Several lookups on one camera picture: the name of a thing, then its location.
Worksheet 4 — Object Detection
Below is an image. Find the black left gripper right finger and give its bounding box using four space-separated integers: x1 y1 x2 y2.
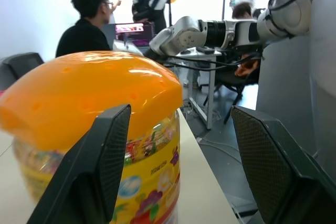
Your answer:
230 105 336 224

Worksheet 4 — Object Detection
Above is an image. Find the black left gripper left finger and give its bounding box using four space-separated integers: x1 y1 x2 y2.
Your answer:
27 103 132 224

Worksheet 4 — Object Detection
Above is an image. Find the clear plastic lollipop jar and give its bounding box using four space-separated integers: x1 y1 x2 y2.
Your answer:
12 108 182 224

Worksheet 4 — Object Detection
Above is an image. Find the orange plastic jar lid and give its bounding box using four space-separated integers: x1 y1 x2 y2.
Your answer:
0 50 183 152

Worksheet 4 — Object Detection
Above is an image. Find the black chair with orange cloth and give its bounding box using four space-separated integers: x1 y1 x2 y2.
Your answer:
203 50 262 124

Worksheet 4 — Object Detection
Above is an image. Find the silver robot torso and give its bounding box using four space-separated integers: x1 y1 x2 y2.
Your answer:
256 0 336 172

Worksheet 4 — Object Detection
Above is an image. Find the white desk with metal legs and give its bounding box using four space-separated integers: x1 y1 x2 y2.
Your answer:
175 46 223 130

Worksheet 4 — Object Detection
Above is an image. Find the black office chair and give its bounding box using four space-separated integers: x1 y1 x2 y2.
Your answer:
0 52 45 91

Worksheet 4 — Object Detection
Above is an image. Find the laptop with lit screen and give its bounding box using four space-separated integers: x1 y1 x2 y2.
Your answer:
101 22 156 48

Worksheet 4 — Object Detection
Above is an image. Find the seated person in black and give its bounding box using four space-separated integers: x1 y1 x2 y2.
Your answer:
55 0 112 58

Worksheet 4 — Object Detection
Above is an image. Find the seated person with brown hair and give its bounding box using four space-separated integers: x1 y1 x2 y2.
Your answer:
232 2 257 20

